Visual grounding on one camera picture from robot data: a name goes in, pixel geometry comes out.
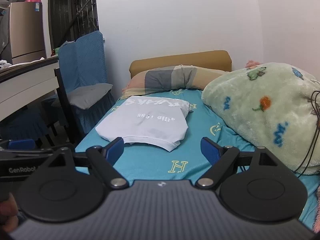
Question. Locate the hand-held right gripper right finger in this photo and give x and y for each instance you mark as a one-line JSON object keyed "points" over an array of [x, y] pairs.
{"points": [[209, 153]]}

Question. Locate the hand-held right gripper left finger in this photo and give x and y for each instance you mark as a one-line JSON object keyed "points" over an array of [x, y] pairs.
{"points": [[115, 150]]}

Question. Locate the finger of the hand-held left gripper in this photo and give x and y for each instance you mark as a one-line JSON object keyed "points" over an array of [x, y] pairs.
{"points": [[21, 144]]}

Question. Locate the white printed T-shirt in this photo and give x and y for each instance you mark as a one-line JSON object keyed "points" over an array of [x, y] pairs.
{"points": [[145, 125]]}

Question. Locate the person's left hand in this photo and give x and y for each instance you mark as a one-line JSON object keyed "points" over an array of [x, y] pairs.
{"points": [[7, 212]]}

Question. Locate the blue skirted stool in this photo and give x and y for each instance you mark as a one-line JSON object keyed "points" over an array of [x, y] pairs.
{"points": [[22, 127]]}

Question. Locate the bed with teal printed sheet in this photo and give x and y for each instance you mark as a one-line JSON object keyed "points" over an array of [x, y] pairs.
{"points": [[155, 161]]}

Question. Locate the white desk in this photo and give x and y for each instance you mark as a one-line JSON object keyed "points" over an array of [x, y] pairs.
{"points": [[25, 90]]}

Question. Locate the dark wooden chair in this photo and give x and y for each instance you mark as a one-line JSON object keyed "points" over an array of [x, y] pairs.
{"points": [[62, 100]]}

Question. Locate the grey seat cushion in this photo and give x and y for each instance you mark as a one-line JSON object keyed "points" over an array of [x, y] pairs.
{"points": [[87, 96]]}

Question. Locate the green printed fleece blanket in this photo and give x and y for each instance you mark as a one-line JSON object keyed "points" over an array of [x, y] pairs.
{"points": [[250, 100]]}

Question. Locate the white crumpled cloth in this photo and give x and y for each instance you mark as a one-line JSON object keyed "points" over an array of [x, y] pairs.
{"points": [[5, 65]]}

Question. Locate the colour-block striped pillow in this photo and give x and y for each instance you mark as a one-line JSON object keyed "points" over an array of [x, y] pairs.
{"points": [[162, 80]]}

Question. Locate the chair with blue quilted cover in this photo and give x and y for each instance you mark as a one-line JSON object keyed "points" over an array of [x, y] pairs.
{"points": [[85, 62]]}

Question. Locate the tan padded headboard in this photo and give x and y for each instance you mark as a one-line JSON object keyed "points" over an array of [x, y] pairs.
{"points": [[180, 60]]}

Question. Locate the pink plush cloth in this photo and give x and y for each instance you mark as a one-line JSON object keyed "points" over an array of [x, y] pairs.
{"points": [[252, 63]]}

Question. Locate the grey hanging garment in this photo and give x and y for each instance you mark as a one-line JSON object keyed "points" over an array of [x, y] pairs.
{"points": [[4, 32]]}

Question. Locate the dark metal grille door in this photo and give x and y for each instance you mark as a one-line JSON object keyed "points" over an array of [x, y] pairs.
{"points": [[65, 10]]}

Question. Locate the pink container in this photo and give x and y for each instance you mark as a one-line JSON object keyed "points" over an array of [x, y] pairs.
{"points": [[33, 0]]}

